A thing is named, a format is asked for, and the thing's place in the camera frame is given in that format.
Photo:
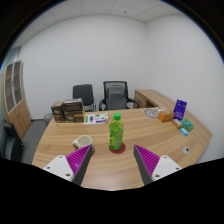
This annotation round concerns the white printed leaflet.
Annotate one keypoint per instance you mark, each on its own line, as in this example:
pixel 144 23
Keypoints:
pixel 96 118

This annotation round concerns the white and brown mug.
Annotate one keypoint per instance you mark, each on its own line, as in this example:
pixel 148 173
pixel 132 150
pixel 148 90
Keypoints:
pixel 82 141

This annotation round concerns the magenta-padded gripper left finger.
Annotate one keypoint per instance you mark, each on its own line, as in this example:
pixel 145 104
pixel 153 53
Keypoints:
pixel 71 164

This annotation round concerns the wooden shelf cabinet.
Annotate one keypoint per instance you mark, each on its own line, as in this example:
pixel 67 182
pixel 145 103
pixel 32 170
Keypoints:
pixel 18 103

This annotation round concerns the grey waste bin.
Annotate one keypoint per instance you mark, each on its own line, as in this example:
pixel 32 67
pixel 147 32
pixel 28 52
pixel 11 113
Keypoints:
pixel 48 119

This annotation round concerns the green drink bottle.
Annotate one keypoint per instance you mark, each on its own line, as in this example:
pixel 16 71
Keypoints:
pixel 116 133

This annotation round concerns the small light blue box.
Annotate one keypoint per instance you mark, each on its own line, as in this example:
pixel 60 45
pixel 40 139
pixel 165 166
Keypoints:
pixel 184 131

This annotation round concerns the small green box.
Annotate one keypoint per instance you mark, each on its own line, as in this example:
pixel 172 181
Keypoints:
pixel 187 124

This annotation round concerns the purple standing card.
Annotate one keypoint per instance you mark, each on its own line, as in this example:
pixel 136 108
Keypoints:
pixel 180 109

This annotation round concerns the round white paper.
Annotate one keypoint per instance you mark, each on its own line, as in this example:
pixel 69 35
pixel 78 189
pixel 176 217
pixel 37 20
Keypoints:
pixel 150 112

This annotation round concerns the orange-brown small box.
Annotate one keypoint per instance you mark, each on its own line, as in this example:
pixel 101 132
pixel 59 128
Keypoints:
pixel 166 116

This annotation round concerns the black mesh office chair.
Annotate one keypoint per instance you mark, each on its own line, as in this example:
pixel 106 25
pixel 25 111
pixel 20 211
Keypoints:
pixel 116 95

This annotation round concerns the black leather armchair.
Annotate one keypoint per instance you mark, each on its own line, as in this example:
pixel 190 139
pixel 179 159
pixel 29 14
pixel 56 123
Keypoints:
pixel 11 145

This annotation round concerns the dark grey office chair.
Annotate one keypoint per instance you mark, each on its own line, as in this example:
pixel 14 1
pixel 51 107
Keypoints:
pixel 83 94

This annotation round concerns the small dark brown box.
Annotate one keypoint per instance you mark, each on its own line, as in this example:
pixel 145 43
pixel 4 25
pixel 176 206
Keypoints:
pixel 57 112

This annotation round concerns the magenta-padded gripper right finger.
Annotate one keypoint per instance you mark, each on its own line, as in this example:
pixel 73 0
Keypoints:
pixel 154 164

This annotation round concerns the small beige box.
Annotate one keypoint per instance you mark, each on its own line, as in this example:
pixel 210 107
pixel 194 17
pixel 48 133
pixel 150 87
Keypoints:
pixel 177 123

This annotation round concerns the flat round red coaster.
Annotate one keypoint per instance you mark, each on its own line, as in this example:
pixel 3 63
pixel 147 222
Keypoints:
pixel 122 150

